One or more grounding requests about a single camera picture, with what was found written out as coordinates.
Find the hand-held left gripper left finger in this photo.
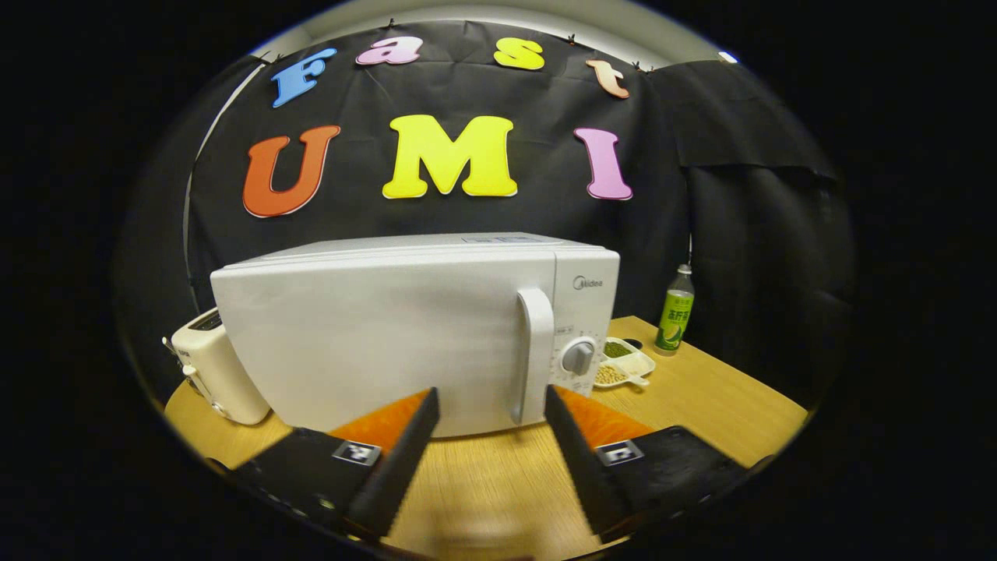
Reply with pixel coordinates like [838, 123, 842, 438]
[232, 386, 441, 542]

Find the white divided dish with beans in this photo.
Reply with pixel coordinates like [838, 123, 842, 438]
[593, 336, 657, 390]

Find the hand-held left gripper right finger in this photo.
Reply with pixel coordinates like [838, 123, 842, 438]
[544, 383, 755, 545]

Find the cream white toaster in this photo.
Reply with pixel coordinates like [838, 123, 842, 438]
[161, 306, 273, 427]

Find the white microwave oven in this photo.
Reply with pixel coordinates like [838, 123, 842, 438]
[210, 231, 622, 439]

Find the green label drink bottle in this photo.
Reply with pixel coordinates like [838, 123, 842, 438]
[654, 263, 696, 358]

